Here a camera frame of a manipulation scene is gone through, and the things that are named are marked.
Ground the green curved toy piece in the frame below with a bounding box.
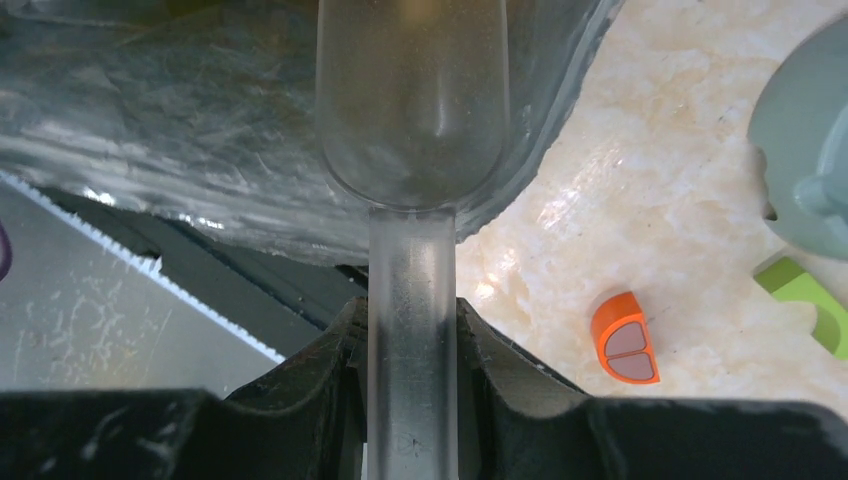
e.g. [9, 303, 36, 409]
[754, 257, 847, 361]

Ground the pink pet food bag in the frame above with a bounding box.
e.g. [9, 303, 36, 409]
[0, 0, 627, 268]

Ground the teal double pet bowl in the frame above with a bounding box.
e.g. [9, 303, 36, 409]
[748, 16, 847, 260]

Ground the orange semicircle toy block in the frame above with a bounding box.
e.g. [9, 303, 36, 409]
[590, 291, 661, 385]

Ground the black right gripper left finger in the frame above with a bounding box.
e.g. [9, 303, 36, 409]
[1, 298, 367, 479]

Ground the clear plastic scoop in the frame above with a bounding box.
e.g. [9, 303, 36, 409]
[315, 1, 509, 479]

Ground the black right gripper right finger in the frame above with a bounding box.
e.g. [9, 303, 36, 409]
[456, 300, 847, 479]

